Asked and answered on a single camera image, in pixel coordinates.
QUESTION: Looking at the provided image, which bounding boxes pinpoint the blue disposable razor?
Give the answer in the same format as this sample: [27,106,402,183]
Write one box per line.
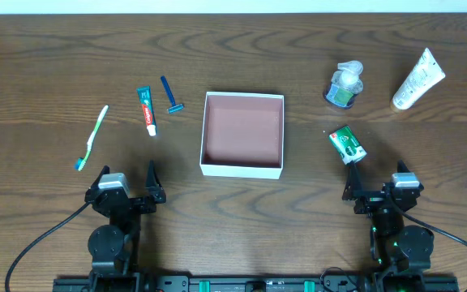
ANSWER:
[161,75,184,114]

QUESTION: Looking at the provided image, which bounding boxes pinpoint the white box pink interior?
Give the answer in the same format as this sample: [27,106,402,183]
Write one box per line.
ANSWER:
[199,92,285,179]

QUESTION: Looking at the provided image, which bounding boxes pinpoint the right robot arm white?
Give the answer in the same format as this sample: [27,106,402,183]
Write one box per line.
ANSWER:
[342,161,434,291]

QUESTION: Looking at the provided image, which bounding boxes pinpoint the white Pantene tube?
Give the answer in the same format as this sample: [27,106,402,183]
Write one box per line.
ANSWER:
[391,48,446,111]

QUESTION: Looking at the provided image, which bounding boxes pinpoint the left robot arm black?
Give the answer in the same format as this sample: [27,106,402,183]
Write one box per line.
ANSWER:
[84,161,166,292]

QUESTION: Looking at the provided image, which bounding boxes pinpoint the clear pump soap bottle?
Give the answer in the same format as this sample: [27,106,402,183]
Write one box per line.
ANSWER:
[323,60,363,110]

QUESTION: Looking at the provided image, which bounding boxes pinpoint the green white toothbrush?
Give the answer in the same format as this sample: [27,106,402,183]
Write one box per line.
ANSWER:
[75,105,109,171]

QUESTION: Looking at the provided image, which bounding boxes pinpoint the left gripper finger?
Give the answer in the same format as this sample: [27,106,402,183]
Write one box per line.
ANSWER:
[145,161,166,204]
[90,165,109,190]

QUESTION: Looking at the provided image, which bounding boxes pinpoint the Colgate toothpaste tube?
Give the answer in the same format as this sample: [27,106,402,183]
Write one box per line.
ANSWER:
[136,86,156,136]

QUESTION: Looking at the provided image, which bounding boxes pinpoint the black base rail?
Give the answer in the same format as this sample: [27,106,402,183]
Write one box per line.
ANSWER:
[52,273,459,292]

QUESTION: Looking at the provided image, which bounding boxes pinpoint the green soap bar pack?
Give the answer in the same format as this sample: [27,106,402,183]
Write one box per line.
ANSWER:
[328,126,367,165]

